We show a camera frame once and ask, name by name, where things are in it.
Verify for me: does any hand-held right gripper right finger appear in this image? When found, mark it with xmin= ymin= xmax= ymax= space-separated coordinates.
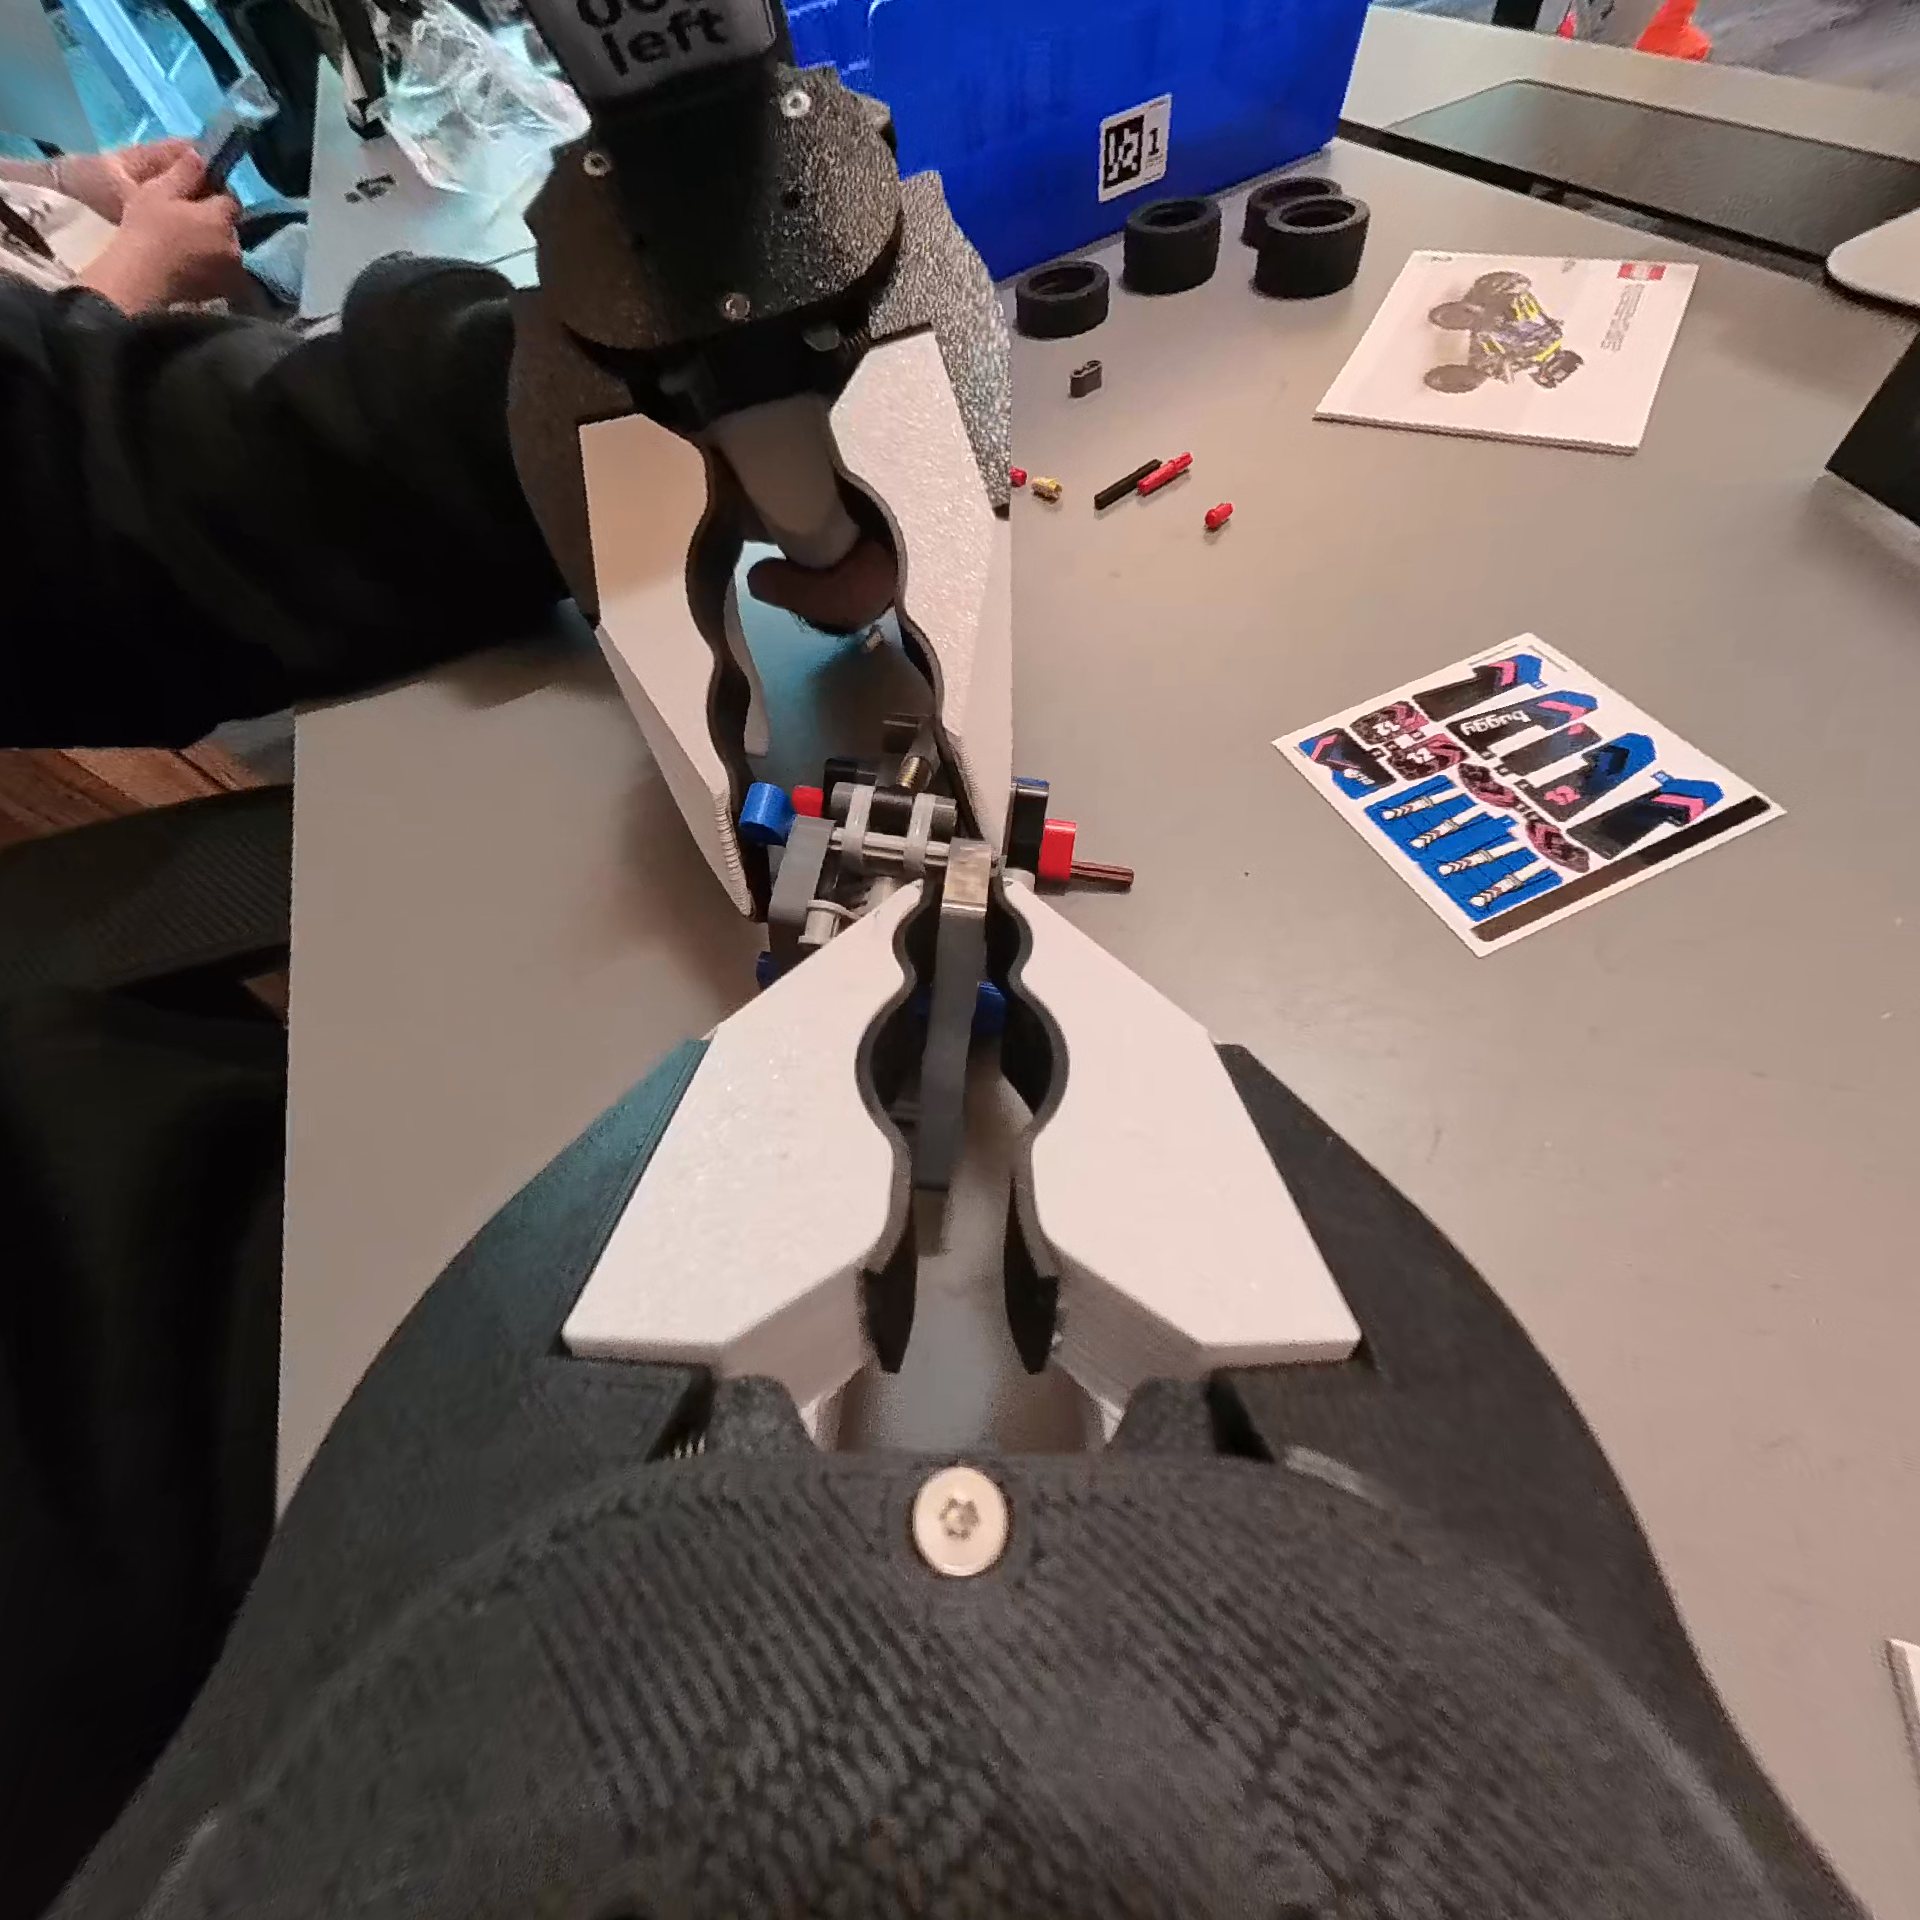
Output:
xmin=982 ymin=883 xmax=1369 ymax=1376

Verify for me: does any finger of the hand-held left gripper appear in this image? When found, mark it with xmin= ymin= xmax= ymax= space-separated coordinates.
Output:
xmin=574 ymin=410 xmax=769 ymax=920
xmin=831 ymin=331 xmax=1017 ymax=841

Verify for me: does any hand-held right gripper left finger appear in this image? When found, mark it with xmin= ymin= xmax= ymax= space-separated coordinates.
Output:
xmin=560 ymin=883 xmax=939 ymax=1376

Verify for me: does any grey blue lego chassis assembly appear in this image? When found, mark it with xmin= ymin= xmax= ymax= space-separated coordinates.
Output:
xmin=736 ymin=710 xmax=1137 ymax=1042

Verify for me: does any dark grey angled lego beam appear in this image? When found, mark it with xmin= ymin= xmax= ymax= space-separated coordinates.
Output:
xmin=909 ymin=841 xmax=1004 ymax=1256

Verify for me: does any person's left forearm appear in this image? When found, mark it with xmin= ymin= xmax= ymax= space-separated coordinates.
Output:
xmin=0 ymin=250 xmax=604 ymax=750

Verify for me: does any black lego tyre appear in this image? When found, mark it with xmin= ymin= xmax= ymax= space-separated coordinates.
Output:
xmin=1256 ymin=195 xmax=1369 ymax=295
xmin=1017 ymin=258 xmax=1112 ymax=338
xmin=1121 ymin=199 xmax=1224 ymax=295
xmin=1244 ymin=177 xmax=1346 ymax=250

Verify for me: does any closed lego instruction booklet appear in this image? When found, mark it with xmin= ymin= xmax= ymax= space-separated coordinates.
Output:
xmin=1316 ymin=250 xmax=1703 ymax=454

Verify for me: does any person's left hand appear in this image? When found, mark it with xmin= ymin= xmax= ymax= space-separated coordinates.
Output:
xmin=746 ymin=535 xmax=895 ymax=634

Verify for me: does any clear plastic bag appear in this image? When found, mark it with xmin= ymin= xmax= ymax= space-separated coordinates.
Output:
xmin=368 ymin=32 xmax=596 ymax=188

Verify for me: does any blue storage bin white tag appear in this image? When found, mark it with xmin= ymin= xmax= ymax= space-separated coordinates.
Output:
xmin=779 ymin=0 xmax=1373 ymax=276

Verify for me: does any blue pink sticker sheet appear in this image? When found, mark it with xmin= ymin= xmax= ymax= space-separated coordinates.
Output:
xmin=1273 ymin=634 xmax=1787 ymax=956

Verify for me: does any black mesh office chair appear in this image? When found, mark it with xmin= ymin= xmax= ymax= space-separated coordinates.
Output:
xmin=0 ymin=780 xmax=295 ymax=1050

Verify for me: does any dark flat panel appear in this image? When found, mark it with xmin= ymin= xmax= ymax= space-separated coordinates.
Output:
xmin=1336 ymin=78 xmax=1920 ymax=265

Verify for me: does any orange red object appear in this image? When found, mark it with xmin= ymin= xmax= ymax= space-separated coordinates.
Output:
xmin=1562 ymin=0 xmax=1712 ymax=62

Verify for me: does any grey oval stand foot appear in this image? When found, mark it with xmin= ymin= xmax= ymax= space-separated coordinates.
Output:
xmin=1827 ymin=212 xmax=1920 ymax=311

